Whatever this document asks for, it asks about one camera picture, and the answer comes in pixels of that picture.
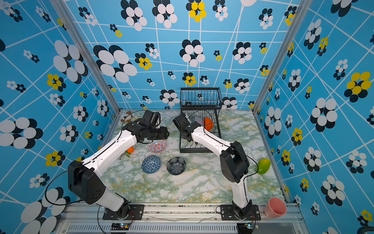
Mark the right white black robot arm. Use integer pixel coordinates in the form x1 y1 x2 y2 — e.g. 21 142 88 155
173 113 252 219

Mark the lilac plastic bowl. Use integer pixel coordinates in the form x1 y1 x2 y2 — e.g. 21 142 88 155
194 116 204 126

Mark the red white patterned bowl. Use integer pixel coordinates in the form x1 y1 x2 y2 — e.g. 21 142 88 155
148 139 167 154

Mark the black patterned bowl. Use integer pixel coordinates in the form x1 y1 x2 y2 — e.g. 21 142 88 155
167 157 187 176

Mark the pink plastic cup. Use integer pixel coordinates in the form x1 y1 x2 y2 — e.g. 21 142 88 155
264 197 287 218

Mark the circuit board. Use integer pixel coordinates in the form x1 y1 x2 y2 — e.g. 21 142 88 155
237 223 253 234
111 223 131 231

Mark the right circuit board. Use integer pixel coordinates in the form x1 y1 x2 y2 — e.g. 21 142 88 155
237 223 253 234

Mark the left circuit board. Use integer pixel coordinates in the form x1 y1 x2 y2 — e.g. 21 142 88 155
111 223 131 231

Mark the green mango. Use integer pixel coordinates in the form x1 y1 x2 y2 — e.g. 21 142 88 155
258 159 271 175

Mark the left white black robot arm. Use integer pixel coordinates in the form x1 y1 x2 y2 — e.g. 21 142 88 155
67 110 169 218

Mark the small plush toy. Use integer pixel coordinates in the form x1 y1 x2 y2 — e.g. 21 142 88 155
120 111 133 124

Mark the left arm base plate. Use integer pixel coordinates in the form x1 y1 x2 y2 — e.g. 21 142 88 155
103 204 145 221

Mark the black wire dish rack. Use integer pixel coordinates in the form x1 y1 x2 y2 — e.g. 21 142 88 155
180 87 222 137

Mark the orange plastic bowl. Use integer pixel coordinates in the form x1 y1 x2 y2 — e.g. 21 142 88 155
204 117 214 132

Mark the blue patterned bowl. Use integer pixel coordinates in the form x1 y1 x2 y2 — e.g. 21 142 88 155
142 155 161 174

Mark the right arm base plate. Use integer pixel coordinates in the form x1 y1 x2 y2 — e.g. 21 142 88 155
217 204 262 221

